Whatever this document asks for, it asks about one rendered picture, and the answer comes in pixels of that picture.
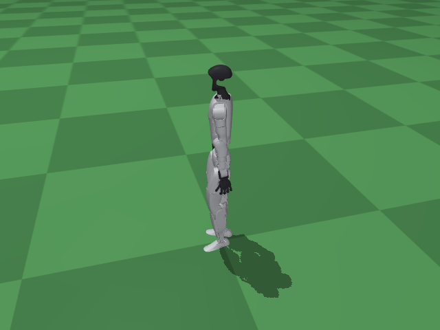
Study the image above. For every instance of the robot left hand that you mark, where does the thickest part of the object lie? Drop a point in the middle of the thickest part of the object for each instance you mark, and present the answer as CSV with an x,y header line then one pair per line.
x,y
224,184

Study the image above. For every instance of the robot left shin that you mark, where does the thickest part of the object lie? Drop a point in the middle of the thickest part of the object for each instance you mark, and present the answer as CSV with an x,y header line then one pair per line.
x,y
219,224

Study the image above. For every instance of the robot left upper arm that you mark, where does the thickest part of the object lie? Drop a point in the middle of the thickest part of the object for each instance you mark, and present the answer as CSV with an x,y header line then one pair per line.
x,y
219,114

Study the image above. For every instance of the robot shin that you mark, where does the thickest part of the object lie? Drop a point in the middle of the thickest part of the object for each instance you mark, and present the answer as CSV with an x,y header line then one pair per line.
x,y
226,207
219,224

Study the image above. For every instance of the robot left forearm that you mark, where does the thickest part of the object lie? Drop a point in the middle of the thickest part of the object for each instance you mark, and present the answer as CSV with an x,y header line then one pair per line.
x,y
221,154

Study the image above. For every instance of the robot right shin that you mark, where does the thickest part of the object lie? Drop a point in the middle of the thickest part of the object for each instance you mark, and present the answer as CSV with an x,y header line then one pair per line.
x,y
226,207

